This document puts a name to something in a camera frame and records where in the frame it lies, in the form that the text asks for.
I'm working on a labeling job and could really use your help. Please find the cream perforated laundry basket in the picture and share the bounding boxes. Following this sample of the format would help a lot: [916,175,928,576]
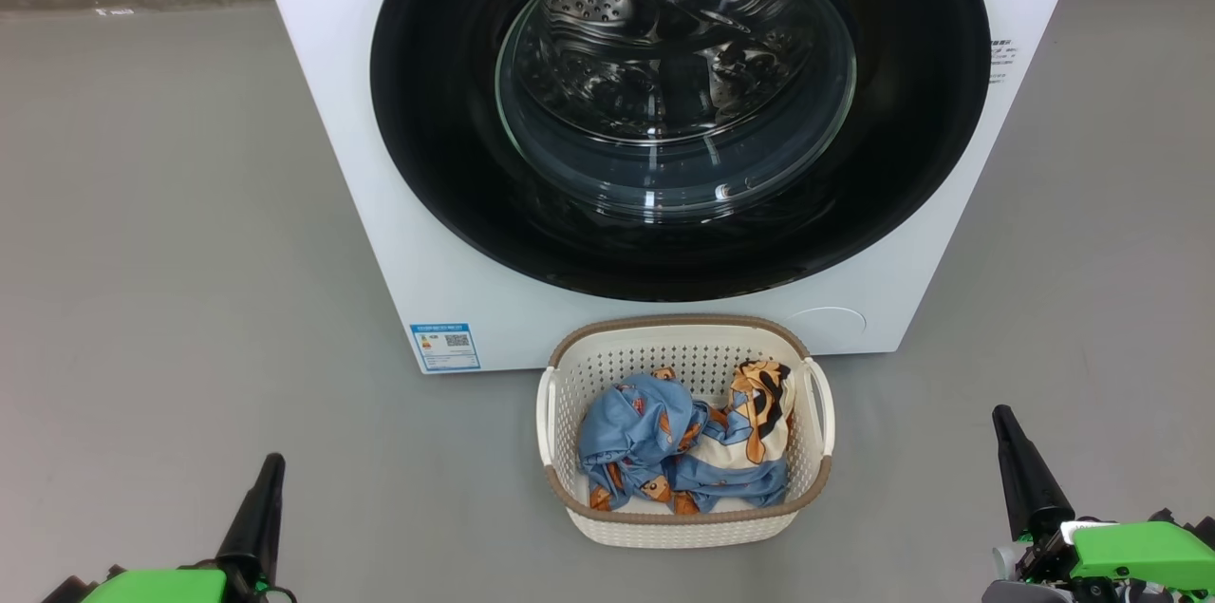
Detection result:
[536,314,836,549]

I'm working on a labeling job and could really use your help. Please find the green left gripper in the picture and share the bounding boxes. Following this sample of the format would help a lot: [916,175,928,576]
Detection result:
[81,453,286,603]

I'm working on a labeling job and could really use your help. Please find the white front-load washing machine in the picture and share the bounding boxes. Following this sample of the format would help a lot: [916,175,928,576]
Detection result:
[245,0,1094,374]

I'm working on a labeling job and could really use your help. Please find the round white filter cover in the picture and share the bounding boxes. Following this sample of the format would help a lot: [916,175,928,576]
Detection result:
[786,307,867,348]

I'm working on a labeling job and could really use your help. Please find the blue bear-print garment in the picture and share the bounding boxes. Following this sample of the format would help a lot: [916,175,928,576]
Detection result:
[577,373,789,514]

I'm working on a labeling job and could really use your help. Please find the black round glass washer door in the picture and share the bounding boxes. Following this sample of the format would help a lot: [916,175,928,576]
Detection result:
[370,0,993,303]

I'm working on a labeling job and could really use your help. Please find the blue energy label sticker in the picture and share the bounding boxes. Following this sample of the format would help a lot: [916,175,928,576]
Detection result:
[410,323,481,373]

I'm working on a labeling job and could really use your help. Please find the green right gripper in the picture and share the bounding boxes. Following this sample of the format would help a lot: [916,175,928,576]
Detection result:
[992,405,1215,603]

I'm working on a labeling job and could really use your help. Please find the cream orange black print garment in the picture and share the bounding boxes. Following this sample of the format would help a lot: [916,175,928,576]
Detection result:
[607,358,796,517]

